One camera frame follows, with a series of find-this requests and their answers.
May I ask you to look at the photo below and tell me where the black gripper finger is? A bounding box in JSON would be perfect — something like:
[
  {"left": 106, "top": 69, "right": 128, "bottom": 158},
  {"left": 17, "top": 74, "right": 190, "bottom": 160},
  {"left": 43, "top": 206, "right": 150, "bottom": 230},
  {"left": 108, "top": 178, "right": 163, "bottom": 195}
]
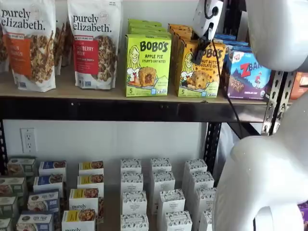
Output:
[{"left": 192, "top": 39, "right": 210, "bottom": 62}]

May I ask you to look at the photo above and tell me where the wooden shelf board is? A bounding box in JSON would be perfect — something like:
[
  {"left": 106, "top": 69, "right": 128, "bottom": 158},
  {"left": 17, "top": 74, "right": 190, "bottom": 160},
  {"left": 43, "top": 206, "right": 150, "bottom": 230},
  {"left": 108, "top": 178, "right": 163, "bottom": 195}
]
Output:
[{"left": 0, "top": 64, "right": 293, "bottom": 106}]

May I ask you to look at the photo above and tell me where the white wall outlet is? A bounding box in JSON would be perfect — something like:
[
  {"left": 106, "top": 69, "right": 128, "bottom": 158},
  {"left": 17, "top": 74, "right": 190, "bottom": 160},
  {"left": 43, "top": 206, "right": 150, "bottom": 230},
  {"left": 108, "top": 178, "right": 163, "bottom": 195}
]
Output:
[{"left": 20, "top": 127, "right": 37, "bottom": 154}]

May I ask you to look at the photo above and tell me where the granola bag with orange label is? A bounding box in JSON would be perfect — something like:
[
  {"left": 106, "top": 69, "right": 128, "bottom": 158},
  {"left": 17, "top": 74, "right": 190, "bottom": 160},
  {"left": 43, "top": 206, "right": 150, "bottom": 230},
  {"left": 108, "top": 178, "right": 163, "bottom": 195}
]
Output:
[{"left": 0, "top": 0, "right": 57, "bottom": 92}]

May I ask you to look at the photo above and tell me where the blue white oatmeal box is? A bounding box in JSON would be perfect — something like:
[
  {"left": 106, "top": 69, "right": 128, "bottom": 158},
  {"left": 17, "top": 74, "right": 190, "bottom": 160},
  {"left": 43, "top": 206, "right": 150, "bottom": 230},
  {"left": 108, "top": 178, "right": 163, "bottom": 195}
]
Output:
[
  {"left": 27, "top": 191, "right": 60, "bottom": 214},
  {"left": 33, "top": 174, "right": 64, "bottom": 197},
  {"left": 16, "top": 211, "right": 55, "bottom": 231},
  {"left": 38, "top": 160, "right": 67, "bottom": 180}
]

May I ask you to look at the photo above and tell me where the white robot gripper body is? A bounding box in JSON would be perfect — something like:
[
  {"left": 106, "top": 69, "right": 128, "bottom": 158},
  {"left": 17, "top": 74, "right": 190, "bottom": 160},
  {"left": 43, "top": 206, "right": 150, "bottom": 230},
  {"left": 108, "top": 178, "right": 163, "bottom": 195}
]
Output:
[{"left": 192, "top": 0, "right": 224, "bottom": 43}]

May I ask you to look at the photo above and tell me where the grey green cereal box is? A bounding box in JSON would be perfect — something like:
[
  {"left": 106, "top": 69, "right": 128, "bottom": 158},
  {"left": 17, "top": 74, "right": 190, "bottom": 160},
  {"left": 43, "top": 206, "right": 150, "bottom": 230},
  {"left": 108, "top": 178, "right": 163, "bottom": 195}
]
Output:
[
  {"left": 0, "top": 218, "right": 13, "bottom": 231},
  {"left": 7, "top": 157, "right": 37, "bottom": 177},
  {"left": 0, "top": 177, "right": 27, "bottom": 197},
  {"left": 0, "top": 196, "right": 19, "bottom": 218}
]

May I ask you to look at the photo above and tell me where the white granola bag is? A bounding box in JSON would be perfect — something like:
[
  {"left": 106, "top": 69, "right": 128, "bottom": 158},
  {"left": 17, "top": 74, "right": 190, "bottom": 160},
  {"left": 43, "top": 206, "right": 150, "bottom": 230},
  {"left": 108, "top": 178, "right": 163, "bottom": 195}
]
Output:
[
  {"left": 0, "top": 24, "right": 10, "bottom": 73},
  {"left": 54, "top": 0, "right": 73, "bottom": 76}
]

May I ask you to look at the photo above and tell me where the yellow white granola box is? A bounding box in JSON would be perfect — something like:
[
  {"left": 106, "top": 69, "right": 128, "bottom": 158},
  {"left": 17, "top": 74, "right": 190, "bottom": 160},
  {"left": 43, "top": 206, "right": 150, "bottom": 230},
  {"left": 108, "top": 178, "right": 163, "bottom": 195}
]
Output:
[
  {"left": 78, "top": 161, "right": 104, "bottom": 178},
  {"left": 62, "top": 209, "right": 97, "bottom": 231},
  {"left": 69, "top": 188, "right": 100, "bottom": 212},
  {"left": 77, "top": 174, "right": 104, "bottom": 195}
]

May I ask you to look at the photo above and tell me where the blue purple Zbar box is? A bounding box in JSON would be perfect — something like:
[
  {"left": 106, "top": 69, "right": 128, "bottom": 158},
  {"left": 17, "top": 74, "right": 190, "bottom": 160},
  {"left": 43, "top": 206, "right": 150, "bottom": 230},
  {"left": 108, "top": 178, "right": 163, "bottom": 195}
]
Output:
[
  {"left": 214, "top": 33, "right": 237, "bottom": 41},
  {"left": 216, "top": 39, "right": 250, "bottom": 50},
  {"left": 222, "top": 49, "right": 273, "bottom": 101}
]

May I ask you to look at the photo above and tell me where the granola bag with red label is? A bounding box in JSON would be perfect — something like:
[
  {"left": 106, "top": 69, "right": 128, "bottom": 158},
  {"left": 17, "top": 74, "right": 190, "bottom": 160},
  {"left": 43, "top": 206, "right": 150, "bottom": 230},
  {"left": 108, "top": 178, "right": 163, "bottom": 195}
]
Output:
[{"left": 67, "top": 0, "right": 124, "bottom": 90}]

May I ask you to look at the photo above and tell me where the black metal shelf rack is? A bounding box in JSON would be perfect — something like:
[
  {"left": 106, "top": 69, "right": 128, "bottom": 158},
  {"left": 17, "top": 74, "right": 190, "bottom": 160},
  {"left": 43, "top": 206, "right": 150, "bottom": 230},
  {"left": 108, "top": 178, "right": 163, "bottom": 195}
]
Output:
[{"left": 0, "top": 0, "right": 308, "bottom": 183}]

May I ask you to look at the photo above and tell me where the orange Bobo's peanut butter box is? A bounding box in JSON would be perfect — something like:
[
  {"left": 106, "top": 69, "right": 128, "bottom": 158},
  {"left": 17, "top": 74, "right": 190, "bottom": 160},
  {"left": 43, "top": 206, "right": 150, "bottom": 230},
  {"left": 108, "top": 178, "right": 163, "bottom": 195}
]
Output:
[
  {"left": 172, "top": 30, "right": 199, "bottom": 45},
  {"left": 167, "top": 23, "right": 194, "bottom": 34},
  {"left": 178, "top": 39, "right": 226, "bottom": 98}
]

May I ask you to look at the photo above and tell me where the black cable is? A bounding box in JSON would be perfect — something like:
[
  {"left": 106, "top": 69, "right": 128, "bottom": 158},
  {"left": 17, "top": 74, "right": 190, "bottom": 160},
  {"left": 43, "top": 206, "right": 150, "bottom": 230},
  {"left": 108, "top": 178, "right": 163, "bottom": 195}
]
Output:
[{"left": 204, "top": 0, "right": 242, "bottom": 140}]

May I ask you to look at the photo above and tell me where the purple snack box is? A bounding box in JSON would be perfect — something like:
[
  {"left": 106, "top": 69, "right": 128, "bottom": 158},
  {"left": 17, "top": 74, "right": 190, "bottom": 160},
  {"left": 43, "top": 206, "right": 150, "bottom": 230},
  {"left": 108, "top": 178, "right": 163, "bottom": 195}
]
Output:
[{"left": 297, "top": 201, "right": 308, "bottom": 231}]

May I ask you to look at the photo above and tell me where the white patterned pastry box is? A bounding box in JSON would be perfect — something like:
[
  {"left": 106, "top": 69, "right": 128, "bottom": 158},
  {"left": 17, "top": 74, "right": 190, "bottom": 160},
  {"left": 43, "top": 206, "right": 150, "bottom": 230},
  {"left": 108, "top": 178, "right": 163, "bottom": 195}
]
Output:
[
  {"left": 120, "top": 214, "right": 149, "bottom": 231},
  {"left": 153, "top": 171, "right": 176, "bottom": 205},
  {"left": 191, "top": 171, "right": 215, "bottom": 193},
  {"left": 120, "top": 172, "right": 144, "bottom": 193},
  {"left": 165, "top": 211, "right": 193, "bottom": 231},
  {"left": 184, "top": 159, "right": 208, "bottom": 188},
  {"left": 151, "top": 158, "right": 172, "bottom": 174},
  {"left": 122, "top": 191, "right": 147, "bottom": 216},
  {"left": 199, "top": 209, "right": 214, "bottom": 231},
  {"left": 196, "top": 187, "right": 218, "bottom": 212},
  {"left": 120, "top": 158, "right": 142, "bottom": 174},
  {"left": 157, "top": 189, "right": 186, "bottom": 217}
]

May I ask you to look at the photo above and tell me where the brown orange snack box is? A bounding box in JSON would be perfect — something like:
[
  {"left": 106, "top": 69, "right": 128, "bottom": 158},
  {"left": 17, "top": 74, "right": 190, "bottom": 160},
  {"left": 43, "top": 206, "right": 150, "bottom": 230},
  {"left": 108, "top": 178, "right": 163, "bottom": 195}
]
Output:
[{"left": 290, "top": 71, "right": 308, "bottom": 101}]

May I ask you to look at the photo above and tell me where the green Bobo's apple pie box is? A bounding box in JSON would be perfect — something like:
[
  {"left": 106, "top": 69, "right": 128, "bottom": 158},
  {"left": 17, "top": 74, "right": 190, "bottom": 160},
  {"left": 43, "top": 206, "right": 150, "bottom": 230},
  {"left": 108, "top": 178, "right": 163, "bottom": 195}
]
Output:
[
  {"left": 127, "top": 29, "right": 170, "bottom": 37},
  {"left": 127, "top": 18, "right": 162, "bottom": 26},
  {"left": 124, "top": 33, "right": 172, "bottom": 98},
  {"left": 128, "top": 24, "right": 167, "bottom": 31}
]

